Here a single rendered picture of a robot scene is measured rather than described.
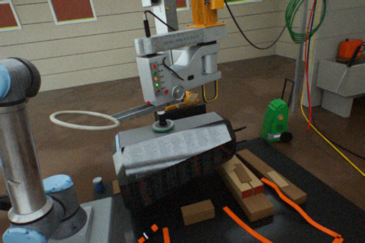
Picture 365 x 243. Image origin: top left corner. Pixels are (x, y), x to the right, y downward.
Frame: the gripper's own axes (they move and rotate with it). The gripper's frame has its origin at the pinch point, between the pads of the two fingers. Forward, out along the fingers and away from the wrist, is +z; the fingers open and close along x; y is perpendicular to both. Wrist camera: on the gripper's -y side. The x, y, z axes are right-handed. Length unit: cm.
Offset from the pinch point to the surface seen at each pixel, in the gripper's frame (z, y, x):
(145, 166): 84, 31, 24
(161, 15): 158, 78, -120
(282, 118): 281, -12, 13
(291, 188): 197, -54, 66
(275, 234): 149, -57, 87
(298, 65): 380, 1, -56
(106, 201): 29.8, -2.9, 19.4
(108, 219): 23.1, -16.0, 22.7
